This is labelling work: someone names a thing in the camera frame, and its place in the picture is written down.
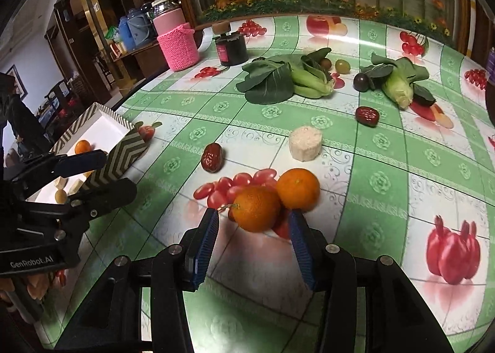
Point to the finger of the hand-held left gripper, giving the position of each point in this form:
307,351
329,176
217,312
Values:
112,194
83,161

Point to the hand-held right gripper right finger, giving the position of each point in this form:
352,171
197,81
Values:
301,248

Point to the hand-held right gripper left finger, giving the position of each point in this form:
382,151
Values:
205,248

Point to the orange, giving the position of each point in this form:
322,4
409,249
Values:
82,147
256,209
297,188

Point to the chevron pattern box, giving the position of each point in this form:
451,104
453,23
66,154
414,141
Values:
127,152

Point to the red jujube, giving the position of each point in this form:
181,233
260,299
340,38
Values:
211,157
367,116

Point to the green packet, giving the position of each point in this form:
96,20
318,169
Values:
112,36

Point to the blue plastic jug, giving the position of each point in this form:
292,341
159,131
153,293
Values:
124,32

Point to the grey blue kettle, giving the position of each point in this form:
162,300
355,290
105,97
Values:
140,26

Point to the pink knit-covered thermos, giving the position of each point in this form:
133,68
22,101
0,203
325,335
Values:
178,47

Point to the dark purple plum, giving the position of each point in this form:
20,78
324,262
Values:
362,81

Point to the black jar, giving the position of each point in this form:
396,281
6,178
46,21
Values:
231,47

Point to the brown grape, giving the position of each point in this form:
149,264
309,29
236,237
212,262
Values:
326,63

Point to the green olive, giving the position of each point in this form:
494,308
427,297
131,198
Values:
342,66

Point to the pale green bok choy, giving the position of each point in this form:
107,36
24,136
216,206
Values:
400,86

